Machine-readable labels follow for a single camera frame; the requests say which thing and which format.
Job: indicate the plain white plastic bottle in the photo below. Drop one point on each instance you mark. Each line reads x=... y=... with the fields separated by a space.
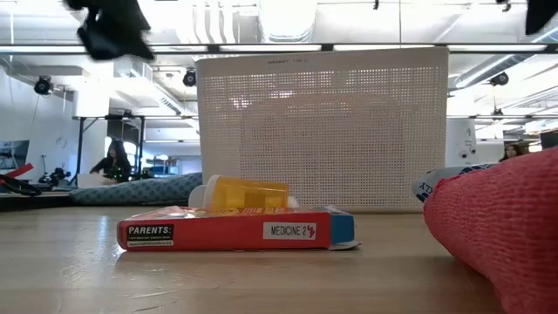
x=196 y=197

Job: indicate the orange pill bottle white cap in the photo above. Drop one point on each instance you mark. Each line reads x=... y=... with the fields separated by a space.
x=248 y=193

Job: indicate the red Tylenol medicine box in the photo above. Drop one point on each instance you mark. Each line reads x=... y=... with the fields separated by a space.
x=226 y=233

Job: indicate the white pack blue cross print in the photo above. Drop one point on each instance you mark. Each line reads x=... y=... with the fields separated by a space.
x=436 y=178

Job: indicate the white woven plastic basket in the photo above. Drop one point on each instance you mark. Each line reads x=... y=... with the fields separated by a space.
x=322 y=139

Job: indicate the person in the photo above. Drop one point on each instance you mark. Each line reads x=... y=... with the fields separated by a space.
x=511 y=152
x=114 y=163

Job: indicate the white box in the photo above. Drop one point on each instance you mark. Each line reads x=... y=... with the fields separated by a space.
x=89 y=181

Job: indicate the background black robot equipment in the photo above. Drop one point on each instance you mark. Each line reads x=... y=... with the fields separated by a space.
x=54 y=178

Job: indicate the blue flower-print soft pack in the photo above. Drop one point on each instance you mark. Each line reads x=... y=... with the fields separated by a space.
x=139 y=190

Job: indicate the white pillar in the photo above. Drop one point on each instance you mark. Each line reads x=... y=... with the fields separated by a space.
x=460 y=144

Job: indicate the dark monitor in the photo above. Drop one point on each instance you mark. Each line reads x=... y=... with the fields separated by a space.
x=550 y=139

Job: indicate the black ceiling camera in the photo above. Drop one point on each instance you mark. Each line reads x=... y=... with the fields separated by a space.
x=499 y=78
x=43 y=85
x=189 y=77

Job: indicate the black background stand frame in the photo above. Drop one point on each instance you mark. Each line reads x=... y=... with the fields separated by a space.
x=80 y=148

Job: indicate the wall picture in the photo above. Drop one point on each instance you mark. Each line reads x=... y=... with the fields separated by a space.
x=13 y=154

